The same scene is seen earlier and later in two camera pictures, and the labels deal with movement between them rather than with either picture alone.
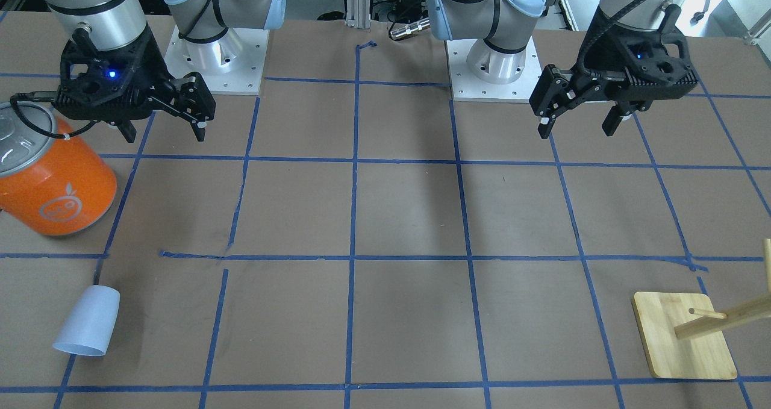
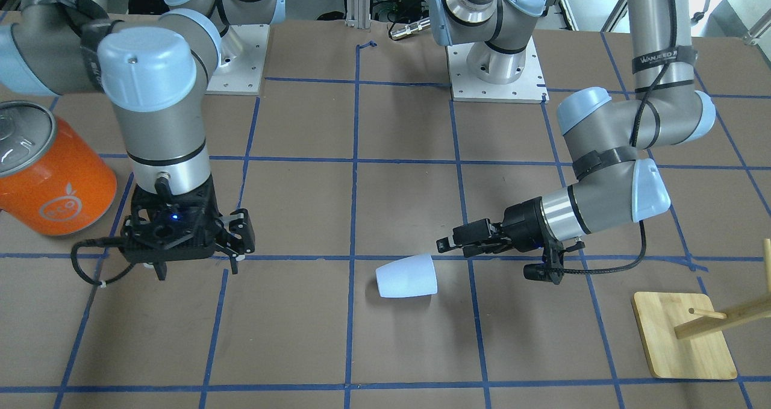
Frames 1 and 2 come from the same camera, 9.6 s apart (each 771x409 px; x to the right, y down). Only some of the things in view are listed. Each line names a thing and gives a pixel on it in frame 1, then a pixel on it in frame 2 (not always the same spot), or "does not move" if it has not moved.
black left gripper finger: x=552 y=95 to x=469 y=250
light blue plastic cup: x=88 y=327 to x=411 y=276
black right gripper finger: x=128 y=130 to x=161 y=268
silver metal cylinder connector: x=410 y=28 does not move
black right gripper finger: x=188 y=97 to x=242 y=240
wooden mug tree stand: x=680 y=332 does not move
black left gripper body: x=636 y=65 to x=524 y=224
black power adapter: x=409 y=2 does not move
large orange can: x=51 y=183 does not move
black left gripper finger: x=612 y=120 to x=471 y=232
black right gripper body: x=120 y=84 to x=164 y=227
